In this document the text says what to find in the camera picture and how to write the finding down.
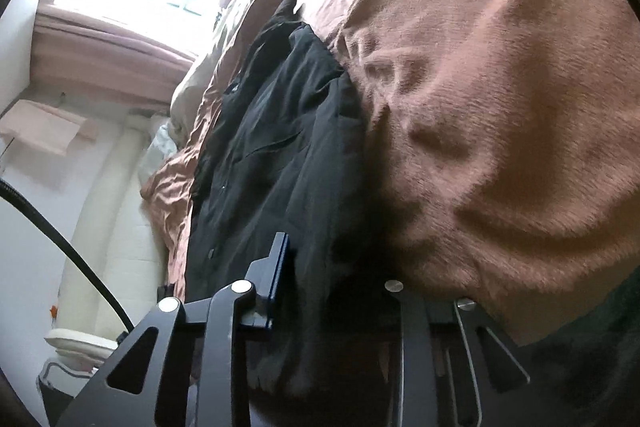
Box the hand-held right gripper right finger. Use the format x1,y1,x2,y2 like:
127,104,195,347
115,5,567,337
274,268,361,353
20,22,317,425
382,277,532,427

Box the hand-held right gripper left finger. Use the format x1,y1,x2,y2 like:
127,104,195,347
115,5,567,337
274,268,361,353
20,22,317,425
52,232,293,427

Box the black button-up shirt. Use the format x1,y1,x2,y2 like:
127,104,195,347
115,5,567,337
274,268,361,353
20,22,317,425
185,0,396,395

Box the light blue pillow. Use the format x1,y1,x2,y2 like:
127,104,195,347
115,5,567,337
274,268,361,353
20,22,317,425
137,119,178,178

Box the cream padded headboard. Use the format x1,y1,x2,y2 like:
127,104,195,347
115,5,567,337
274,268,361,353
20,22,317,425
45,114,171,358

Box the beige duvet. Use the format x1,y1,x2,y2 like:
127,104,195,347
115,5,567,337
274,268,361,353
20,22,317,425
170,0,351,128

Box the brown blanket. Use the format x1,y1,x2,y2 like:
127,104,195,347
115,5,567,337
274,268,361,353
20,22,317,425
140,0,640,388

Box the beige hanging cloth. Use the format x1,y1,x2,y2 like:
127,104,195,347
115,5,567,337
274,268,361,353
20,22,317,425
0,99,98,155

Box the pink curtain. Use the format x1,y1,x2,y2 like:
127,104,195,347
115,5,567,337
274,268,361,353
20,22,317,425
30,4,198,108

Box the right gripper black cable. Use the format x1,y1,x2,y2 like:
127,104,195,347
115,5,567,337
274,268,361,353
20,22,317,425
0,179,136,333

